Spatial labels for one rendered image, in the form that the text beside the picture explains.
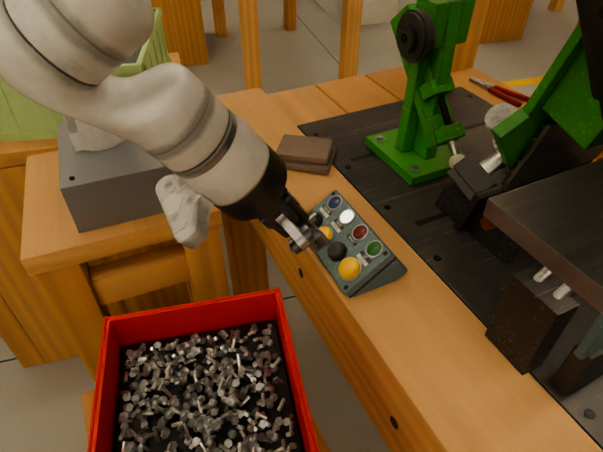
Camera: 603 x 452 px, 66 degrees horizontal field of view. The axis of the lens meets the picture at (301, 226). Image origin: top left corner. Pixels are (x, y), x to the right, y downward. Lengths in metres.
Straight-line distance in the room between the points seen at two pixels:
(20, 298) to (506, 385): 1.33
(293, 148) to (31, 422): 1.23
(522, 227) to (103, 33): 0.32
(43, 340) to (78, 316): 0.78
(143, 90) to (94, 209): 0.47
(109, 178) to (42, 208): 0.18
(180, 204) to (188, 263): 0.48
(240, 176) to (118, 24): 0.15
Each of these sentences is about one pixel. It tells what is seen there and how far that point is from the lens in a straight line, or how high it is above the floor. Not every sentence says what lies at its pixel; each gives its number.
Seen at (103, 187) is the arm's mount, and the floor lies 0.93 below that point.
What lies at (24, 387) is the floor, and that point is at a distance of 1.79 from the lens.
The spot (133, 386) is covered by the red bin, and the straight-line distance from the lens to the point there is 0.58.
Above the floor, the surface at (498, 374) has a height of 0.90.
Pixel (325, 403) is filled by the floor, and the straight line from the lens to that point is 1.54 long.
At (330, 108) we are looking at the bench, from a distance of 1.06.
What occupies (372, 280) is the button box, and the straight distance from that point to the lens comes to 0.60.
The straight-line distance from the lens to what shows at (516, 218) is 0.39.
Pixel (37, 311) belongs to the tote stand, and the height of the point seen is 0.25.
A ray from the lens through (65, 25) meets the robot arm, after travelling 0.32.
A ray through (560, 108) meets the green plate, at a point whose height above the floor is 1.13.
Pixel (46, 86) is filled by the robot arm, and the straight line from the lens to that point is 0.33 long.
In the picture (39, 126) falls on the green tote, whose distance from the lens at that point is 1.26.
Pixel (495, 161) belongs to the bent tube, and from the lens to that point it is 0.72.
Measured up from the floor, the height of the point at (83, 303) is 0.71.
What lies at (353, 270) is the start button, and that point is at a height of 0.94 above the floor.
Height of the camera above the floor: 1.36
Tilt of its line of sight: 41 degrees down
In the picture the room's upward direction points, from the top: straight up
